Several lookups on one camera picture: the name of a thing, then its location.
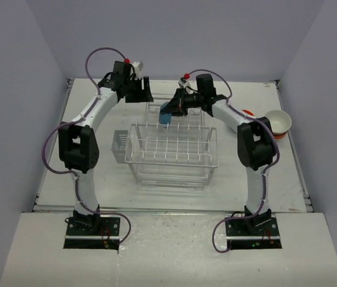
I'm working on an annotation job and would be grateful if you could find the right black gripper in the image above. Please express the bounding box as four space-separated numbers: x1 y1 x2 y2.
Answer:
162 87 204 117

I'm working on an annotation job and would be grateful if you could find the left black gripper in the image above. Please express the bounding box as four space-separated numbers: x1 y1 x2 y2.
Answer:
124 77 153 103

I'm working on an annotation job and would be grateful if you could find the blue plastic bowl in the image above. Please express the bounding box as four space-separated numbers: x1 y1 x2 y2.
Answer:
158 102 172 125

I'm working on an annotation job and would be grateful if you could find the small orange plastic bowl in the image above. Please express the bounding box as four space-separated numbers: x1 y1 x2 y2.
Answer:
243 109 255 117

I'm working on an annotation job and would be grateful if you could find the large orange ceramic bowl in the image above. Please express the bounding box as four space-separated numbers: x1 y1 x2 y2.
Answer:
274 132 287 140

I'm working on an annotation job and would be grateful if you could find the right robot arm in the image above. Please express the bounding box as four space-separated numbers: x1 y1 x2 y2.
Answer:
160 74 280 235

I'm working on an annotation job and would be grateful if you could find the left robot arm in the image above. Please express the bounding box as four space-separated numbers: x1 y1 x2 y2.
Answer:
58 60 154 235

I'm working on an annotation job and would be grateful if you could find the clear plastic cutlery holder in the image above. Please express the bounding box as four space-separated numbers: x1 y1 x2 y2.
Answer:
111 130 128 164

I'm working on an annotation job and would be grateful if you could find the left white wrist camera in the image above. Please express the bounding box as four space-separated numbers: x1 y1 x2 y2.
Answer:
131 61 144 80

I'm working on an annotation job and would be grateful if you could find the white wire dish rack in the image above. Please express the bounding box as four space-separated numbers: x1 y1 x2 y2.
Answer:
125 93 219 190

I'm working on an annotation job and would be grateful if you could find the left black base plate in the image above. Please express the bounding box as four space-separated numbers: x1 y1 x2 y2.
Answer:
63 216 121 251

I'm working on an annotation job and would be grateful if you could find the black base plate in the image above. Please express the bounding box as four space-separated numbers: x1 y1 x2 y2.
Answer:
225 210 282 251
63 216 121 251

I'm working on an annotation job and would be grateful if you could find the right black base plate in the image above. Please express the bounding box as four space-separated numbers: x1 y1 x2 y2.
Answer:
225 210 282 251

